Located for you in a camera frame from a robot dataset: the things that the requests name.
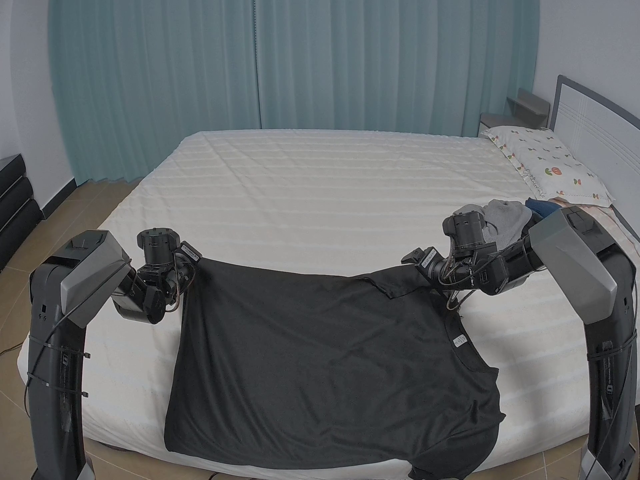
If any black T-shirt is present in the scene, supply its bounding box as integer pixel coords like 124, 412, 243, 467
164, 257, 505, 480

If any bed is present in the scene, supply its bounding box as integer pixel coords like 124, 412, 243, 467
17, 74, 640, 469

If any pile of clothes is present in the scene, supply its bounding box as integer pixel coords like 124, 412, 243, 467
480, 197, 563, 245

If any blue-green curtain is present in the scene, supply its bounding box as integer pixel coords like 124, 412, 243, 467
252, 0, 541, 139
47, 0, 261, 185

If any grey bedside table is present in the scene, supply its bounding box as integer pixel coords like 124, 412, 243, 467
479, 87, 551, 136

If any white printed pillow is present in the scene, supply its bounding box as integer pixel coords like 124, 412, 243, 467
480, 125, 616, 207

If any black chest of drawers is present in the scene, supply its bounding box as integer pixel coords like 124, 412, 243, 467
0, 154, 42, 272

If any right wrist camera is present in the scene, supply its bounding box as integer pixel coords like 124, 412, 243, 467
401, 248, 442, 275

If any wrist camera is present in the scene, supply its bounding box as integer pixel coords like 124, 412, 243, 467
177, 240, 204, 265
401, 248, 442, 275

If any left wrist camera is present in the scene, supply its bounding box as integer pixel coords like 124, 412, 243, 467
177, 240, 204, 265

